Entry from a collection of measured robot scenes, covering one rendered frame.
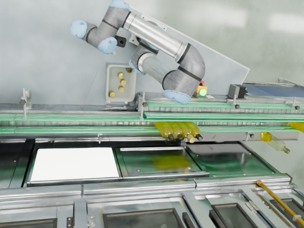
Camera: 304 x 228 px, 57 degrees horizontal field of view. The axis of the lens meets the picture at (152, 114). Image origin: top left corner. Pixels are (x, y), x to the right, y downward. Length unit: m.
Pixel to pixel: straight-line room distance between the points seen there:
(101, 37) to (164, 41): 0.26
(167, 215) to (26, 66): 1.13
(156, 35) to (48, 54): 0.78
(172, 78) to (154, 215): 0.59
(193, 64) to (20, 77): 1.04
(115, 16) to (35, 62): 0.73
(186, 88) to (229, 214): 0.60
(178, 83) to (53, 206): 0.74
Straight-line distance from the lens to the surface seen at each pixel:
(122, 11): 1.20
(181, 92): 1.19
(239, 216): 1.40
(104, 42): 1.19
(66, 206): 1.32
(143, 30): 1.19
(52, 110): 1.71
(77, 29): 1.24
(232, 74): 2.07
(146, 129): 1.75
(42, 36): 1.75
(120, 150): 1.67
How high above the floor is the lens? 2.48
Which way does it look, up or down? 65 degrees down
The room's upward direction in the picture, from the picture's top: 144 degrees clockwise
